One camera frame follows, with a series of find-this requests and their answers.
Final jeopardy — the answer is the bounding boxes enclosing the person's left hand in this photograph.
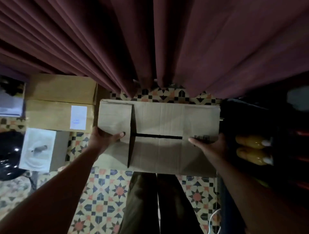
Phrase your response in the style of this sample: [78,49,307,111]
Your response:
[88,126,126,155]

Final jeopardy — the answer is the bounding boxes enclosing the person's right hand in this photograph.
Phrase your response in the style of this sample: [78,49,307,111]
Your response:
[188,133,230,163]

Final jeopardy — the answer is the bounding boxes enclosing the brown cardboard box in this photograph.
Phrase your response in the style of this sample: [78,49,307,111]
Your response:
[93,99,221,178]

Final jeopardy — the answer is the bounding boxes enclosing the person's left forearm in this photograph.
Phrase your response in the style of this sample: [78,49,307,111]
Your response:
[0,146,100,234]

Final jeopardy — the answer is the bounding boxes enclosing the person's right forearm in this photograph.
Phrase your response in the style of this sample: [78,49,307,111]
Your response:
[211,154,309,234]

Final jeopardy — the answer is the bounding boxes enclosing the yellow bottle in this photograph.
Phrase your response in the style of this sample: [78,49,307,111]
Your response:
[236,147,274,166]
[235,135,273,149]

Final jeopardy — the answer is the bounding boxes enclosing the large labelled cardboard box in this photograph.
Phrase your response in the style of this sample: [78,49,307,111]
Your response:
[25,73,111,133]

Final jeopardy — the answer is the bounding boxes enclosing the dark shelf unit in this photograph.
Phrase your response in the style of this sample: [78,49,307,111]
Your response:
[217,72,309,234]

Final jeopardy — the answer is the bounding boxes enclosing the person's legs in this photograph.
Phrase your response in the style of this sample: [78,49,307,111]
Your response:
[118,172,205,234]

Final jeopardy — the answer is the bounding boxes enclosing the white product box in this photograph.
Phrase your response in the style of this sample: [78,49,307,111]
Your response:
[19,128,70,172]

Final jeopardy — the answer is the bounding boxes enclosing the maroon curtain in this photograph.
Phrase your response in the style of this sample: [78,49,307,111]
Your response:
[0,0,309,100]

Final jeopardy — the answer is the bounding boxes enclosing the black glossy round object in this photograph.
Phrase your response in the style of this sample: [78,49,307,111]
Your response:
[0,131,27,182]

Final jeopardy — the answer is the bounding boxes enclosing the purple box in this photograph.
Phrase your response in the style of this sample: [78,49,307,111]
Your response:
[0,70,27,118]

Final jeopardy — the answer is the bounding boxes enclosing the white cable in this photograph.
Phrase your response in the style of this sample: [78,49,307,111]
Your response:
[208,209,221,234]

